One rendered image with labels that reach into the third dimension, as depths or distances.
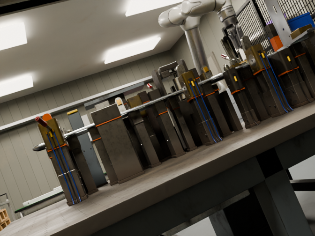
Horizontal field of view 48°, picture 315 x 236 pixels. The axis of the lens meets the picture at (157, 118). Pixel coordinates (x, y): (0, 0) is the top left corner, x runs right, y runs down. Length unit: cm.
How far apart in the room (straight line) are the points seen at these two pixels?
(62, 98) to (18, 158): 167
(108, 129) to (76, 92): 707
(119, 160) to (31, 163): 683
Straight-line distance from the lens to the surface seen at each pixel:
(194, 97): 161
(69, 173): 152
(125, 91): 207
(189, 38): 257
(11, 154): 837
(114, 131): 155
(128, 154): 155
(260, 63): 172
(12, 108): 853
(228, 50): 212
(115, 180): 169
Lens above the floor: 79
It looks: 4 degrees up
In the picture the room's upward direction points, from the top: 23 degrees counter-clockwise
